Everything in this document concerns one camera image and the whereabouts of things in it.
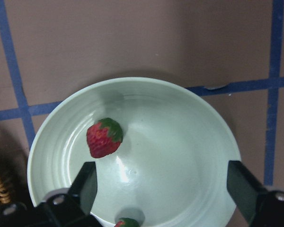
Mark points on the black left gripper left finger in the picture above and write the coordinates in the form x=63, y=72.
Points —
x=85, y=186

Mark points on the pale green plate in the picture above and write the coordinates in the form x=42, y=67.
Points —
x=169, y=171

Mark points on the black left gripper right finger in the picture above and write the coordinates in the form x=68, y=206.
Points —
x=246, y=190

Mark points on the red strawberry one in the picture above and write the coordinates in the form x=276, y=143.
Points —
x=127, y=222
x=104, y=137

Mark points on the woven wicker basket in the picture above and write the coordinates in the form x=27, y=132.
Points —
x=13, y=186

